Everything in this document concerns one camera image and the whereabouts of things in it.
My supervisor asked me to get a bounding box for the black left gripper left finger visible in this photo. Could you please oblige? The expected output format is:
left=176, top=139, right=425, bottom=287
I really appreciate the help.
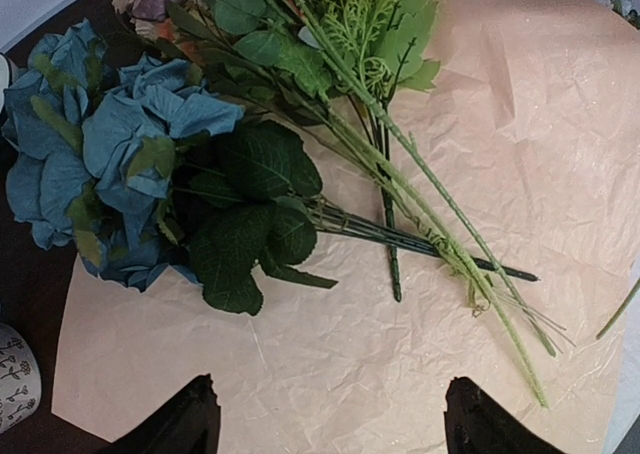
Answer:
left=99, top=373, right=222, bottom=454

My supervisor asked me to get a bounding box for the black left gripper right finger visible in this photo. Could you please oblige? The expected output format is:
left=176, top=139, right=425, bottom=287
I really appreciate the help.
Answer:
left=444, top=377, right=561, bottom=454

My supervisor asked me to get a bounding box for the blue hydrangea bunch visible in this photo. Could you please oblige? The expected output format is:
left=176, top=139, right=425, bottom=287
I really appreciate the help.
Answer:
left=1, top=18, right=542, bottom=318

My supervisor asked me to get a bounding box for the peach wrapping paper sheet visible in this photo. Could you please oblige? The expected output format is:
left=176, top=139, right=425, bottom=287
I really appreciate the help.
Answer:
left=52, top=0, right=640, bottom=454

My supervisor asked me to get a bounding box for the peach flower stem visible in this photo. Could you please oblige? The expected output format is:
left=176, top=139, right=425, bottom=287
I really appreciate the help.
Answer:
left=97, top=0, right=551, bottom=410

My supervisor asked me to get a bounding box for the white bowl with dark outside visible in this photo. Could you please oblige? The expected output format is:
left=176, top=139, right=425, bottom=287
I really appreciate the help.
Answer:
left=0, top=53, right=18, bottom=109

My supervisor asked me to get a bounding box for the white hydrangea green leaf bunch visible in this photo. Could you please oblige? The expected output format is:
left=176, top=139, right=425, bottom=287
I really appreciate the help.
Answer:
left=294, top=0, right=444, bottom=304

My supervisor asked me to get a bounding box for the pink flower long stem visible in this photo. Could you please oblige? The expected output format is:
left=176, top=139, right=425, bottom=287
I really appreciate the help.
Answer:
left=161, top=0, right=525, bottom=353

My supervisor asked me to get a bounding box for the stack of pastel paper sheets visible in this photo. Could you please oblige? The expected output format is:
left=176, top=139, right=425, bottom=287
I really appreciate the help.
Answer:
left=602, top=293, right=639, bottom=453

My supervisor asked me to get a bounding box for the patterned mug with yellow inside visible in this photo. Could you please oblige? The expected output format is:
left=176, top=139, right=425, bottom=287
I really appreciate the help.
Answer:
left=0, top=323, right=42, bottom=434

